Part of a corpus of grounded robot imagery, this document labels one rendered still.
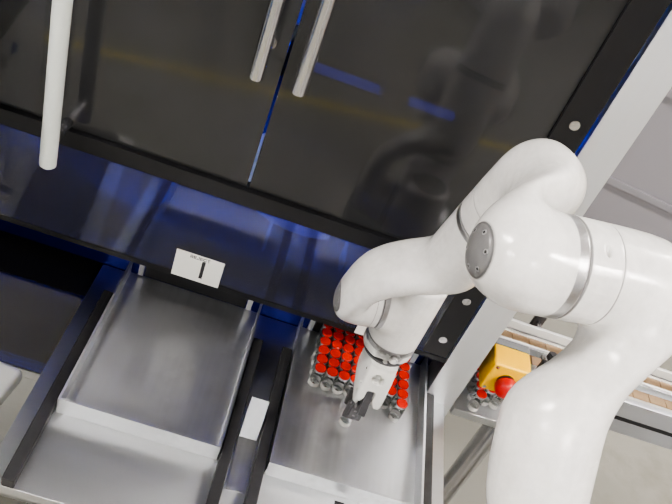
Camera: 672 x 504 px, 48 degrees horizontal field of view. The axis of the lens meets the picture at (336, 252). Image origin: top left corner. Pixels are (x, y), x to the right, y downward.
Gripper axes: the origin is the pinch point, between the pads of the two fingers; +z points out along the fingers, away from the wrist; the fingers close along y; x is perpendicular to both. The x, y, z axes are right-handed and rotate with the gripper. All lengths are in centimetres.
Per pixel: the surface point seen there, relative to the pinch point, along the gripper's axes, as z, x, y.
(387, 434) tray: 5.6, -8.1, 0.4
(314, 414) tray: 5.6, 5.6, -0.2
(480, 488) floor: 94, -69, 63
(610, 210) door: 60, -122, 206
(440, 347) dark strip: -8.2, -12.2, 11.4
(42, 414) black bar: 4, 47, -17
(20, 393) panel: 42, 62, 12
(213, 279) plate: -7.0, 29.8, 11.3
